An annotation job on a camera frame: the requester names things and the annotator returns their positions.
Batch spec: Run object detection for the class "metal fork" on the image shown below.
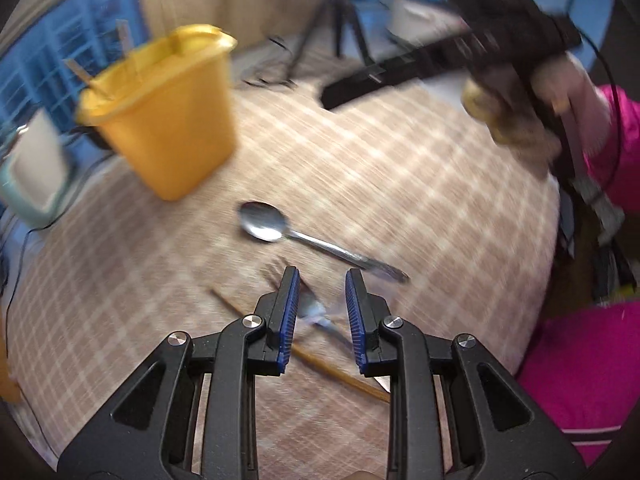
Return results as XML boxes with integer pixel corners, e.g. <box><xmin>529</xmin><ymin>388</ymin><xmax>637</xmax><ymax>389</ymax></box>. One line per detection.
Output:
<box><xmin>261</xmin><ymin>259</ymin><xmax>356</xmax><ymax>351</ymax></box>

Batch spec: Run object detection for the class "thin wooden chopstick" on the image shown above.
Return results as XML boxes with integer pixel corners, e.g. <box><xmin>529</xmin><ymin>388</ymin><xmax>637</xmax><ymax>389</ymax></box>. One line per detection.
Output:
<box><xmin>64</xmin><ymin>58</ymin><xmax>114</xmax><ymax>101</ymax></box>

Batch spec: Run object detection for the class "white electric kettle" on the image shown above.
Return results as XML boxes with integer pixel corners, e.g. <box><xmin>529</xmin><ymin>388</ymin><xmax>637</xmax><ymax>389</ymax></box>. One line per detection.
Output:
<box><xmin>1</xmin><ymin>107</ymin><xmax>77</xmax><ymax>228</ymax></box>

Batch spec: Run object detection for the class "checkered table mat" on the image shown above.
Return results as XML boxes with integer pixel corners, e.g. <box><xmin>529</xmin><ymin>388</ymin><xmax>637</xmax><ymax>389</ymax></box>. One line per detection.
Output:
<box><xmin>9</xmin><ymin>55</ymin><xmax>558</xmax><ymax>465</ymax></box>

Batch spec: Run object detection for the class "pink jacket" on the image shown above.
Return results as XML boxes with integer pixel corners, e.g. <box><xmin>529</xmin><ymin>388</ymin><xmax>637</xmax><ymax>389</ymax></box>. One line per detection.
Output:
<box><xmin>518</xmin><ymin>84</ymin><xmax>639</xmax><ymax>466</ymax></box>

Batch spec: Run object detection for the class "yellow plastic utensil holder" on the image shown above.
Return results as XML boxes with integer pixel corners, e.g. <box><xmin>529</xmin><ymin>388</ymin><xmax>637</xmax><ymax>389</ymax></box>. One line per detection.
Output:
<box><xmin>76</xmin><ymin>24</ymin><xmax>238</xmax><ymax>202</ymax></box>

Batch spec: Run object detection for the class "metal spoon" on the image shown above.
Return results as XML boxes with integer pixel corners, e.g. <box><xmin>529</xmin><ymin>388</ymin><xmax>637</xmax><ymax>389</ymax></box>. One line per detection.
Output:
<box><xmin>238</xmin><ymin>200</ymin><xmax>410</xmax><ymax>284</ymax></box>

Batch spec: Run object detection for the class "right hand in glove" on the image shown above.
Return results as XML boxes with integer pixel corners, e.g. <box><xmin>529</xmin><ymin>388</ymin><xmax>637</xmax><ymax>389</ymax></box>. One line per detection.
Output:
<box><xmin>459</xmin><ymin>52</ymin><xmax>614</xmax><ymax>172</ymax></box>

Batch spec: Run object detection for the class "wooden chopstick on mat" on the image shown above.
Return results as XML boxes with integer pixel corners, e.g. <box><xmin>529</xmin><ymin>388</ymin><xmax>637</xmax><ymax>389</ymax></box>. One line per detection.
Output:
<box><xmin>207</xmin><ymin>287</ymin><xmax>390</xmax><ymax>403</ymax></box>

